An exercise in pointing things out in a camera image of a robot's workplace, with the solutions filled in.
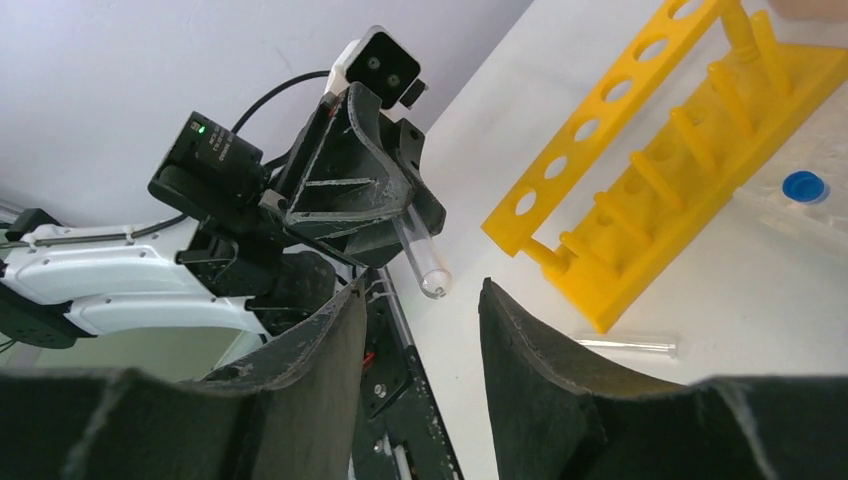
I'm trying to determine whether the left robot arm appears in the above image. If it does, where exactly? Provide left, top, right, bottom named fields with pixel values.
left=1, top=81, right=446, bottom=349

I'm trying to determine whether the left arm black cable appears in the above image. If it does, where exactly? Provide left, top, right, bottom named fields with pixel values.
left=0, top=69, right=333, bottom=250

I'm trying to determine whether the clear well plate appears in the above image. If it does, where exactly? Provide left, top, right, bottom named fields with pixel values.
left=734, top=88, right=847, bottom=257

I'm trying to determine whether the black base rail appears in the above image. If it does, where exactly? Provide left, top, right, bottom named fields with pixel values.
left=347, top=268, right=464, bottom=480

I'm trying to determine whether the loose blue tube cap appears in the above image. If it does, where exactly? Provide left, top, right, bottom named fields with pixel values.
left=781, top=170, right=830, bottom=205

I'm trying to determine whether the clear tube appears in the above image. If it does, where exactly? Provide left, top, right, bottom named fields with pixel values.
left=393, top=204, right=453, bottom=300
left=570, top=332, right=679, bottom=359

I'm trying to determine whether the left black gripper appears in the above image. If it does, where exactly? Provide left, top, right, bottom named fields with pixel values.
left=175, top=83, right=447, bottom=335

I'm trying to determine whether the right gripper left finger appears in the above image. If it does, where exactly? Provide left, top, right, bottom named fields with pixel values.
left=1, top=279, right=367, bottom=479

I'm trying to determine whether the yellow test tube rack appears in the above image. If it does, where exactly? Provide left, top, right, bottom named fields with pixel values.
left=482, top=1, right=847, bottom=333

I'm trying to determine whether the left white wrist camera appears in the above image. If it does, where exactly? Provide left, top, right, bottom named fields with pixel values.
left=324, top=25, right=428, bottom=111

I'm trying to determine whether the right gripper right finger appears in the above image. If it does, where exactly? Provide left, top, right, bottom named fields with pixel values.
left=478, top=279, right=847, bottom=479

